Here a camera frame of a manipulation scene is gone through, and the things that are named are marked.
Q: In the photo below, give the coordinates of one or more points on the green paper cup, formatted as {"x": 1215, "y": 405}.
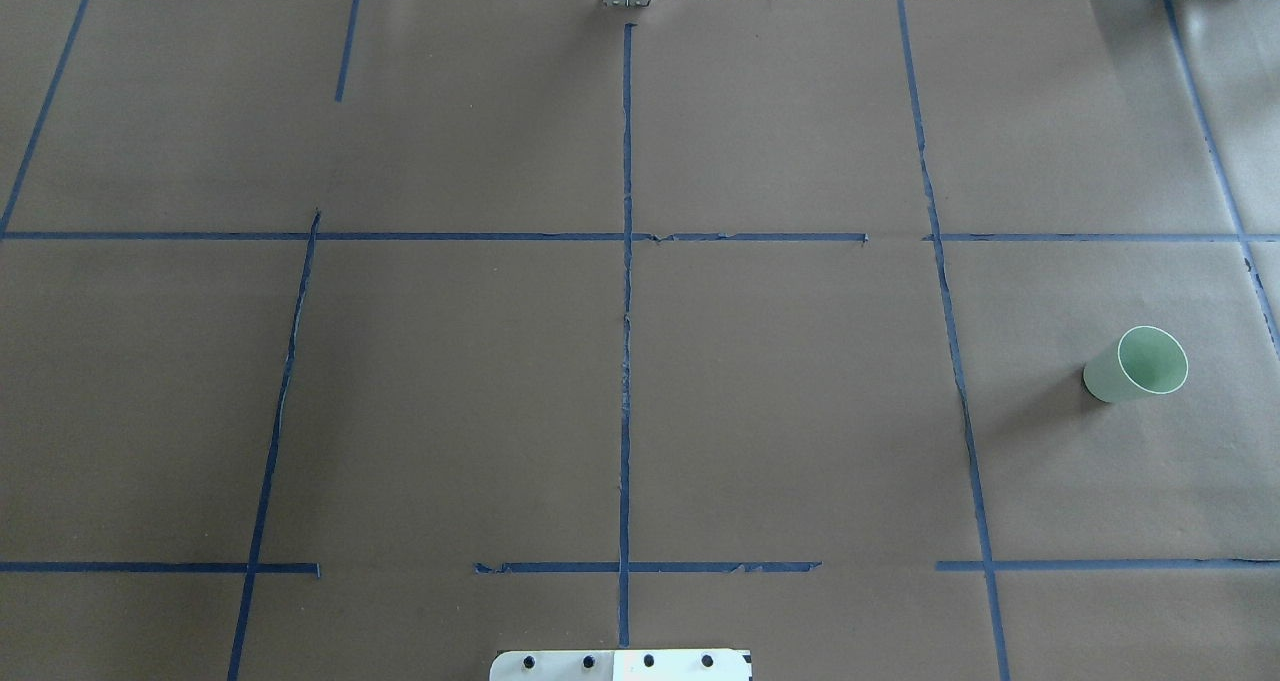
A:
{"x": 1144, "y": 362}

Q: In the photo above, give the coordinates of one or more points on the brown paper table cover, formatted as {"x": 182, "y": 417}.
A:
{"x": 360, "y": 339}

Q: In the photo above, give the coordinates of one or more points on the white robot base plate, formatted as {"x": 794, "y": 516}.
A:
{"x": 624, "y": 664}

